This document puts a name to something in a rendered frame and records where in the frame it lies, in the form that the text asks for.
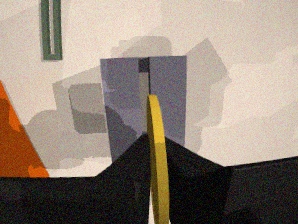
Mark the thin gold coin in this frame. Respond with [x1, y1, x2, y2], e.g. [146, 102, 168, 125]
[146, 95, 169, 224]

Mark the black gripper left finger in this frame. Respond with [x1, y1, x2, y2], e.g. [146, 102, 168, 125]
[0, 135, 152, 224]

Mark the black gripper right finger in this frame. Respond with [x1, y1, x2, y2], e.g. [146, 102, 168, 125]
[165, 137, 298, 224]

